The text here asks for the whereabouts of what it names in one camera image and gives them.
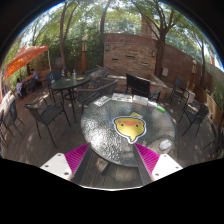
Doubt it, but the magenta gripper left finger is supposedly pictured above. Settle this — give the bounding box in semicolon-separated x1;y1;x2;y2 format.
41;143;91;183

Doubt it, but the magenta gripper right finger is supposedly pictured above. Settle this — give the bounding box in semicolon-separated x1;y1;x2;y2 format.
133;143;182;185

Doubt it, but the round glass patio table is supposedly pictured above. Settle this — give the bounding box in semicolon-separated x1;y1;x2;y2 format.
81;100;176;167

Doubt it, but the black metal chair left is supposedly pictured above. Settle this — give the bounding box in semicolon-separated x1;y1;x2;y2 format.
24;98;68;147

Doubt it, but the black metal chair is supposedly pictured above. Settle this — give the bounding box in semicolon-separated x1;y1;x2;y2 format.
24;98;68;147
182;103;209;129

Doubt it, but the white open book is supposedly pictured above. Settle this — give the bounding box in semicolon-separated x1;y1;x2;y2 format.
133;95;148;106

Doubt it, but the grey magazine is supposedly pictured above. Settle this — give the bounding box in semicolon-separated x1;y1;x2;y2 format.
94;96;110;106

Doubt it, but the black metal chair right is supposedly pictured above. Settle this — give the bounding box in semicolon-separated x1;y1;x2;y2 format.
182;103;209;129

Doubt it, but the dark wicker chair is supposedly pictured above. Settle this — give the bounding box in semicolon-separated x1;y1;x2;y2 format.
77;78;118;106

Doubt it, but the colourful printed booklet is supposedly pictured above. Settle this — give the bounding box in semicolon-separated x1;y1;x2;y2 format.
112;93;132;102

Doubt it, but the black chair far left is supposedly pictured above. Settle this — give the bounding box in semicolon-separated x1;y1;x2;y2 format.
3;100;19;134

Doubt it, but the black slatted bench chair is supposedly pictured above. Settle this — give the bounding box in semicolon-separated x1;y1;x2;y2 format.
126;73;161;102

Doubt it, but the black chair far right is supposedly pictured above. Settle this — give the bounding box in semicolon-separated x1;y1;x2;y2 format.
170;79;189;102

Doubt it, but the dark chair behind table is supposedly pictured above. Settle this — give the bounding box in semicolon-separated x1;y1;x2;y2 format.
46;70;61;100

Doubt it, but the seated person white shirt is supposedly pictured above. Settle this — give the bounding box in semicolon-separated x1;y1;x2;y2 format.
16;78;23;98

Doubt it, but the seated person blue shirt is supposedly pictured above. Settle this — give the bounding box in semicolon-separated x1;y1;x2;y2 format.
31;69;38;81

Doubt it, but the orange patio umbrella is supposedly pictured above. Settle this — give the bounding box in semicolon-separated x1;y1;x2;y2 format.
4;46;49;79

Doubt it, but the stone brick wall fountain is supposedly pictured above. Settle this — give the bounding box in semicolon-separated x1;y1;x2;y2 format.
103;33;157;78

